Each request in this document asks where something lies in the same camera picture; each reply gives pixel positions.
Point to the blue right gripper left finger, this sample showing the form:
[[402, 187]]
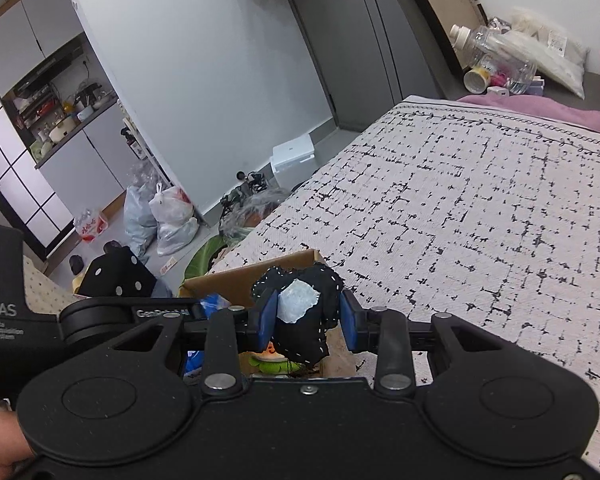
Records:
[[267, 314]]

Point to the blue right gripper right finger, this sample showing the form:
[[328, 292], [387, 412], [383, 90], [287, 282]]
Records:
[[351, 320]]

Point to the black stitched soft toy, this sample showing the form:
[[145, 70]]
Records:
[[308, 306]]

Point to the orange green soft toy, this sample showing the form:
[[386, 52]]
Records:
[[271, 362]]

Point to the person's hand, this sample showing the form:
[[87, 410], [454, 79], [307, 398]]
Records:
[[14, 448]]

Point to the brown cardboard box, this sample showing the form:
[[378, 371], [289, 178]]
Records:
[[235, 285]]

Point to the blue tissue pack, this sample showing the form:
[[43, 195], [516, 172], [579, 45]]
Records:
[[195, 358]]

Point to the white black patterned blanket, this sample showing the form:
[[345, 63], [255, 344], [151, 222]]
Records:
[[444, 207]]

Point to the white plastic bag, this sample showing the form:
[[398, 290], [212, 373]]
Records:
[[175, 215]]

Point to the black polka dot cushion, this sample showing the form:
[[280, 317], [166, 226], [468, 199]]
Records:
[[118, 273]]

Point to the grey blue plastic bag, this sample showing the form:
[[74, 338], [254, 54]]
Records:
[[140, 225]]

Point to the white flat box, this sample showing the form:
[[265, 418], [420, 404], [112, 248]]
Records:
[[292, 152]]

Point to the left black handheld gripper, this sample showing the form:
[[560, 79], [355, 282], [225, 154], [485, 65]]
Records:
[[32, 342]]

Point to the red white snack bag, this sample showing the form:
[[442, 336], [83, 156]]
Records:
[[89, 224]]

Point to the beige dotted cloth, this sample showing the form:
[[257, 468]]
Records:
[[41, 293]]

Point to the white paper cup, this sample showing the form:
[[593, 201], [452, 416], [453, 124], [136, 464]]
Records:
[[477, 80]]

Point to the clear plastic bottle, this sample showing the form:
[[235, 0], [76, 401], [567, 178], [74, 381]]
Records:
[[510, 68]]

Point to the pink bed sheet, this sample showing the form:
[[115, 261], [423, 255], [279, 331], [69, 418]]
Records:
[[539, 106]]

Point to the kitchen shelf with items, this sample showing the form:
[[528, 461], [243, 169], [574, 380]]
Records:
[[44, 105]]

